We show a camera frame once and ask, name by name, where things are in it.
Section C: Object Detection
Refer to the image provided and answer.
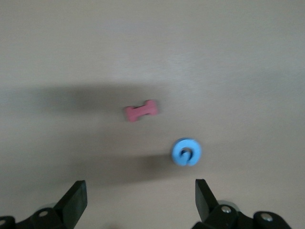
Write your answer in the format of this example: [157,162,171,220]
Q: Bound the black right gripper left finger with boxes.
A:
[0,180,88,229]

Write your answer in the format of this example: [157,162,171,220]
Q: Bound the red foam letter I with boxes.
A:
[123,99,158,123]

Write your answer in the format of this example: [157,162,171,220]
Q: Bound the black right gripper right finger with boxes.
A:
[192,178,292,229]

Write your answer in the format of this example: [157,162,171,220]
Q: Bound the blue foam letter e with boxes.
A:
[170,137,203,167]

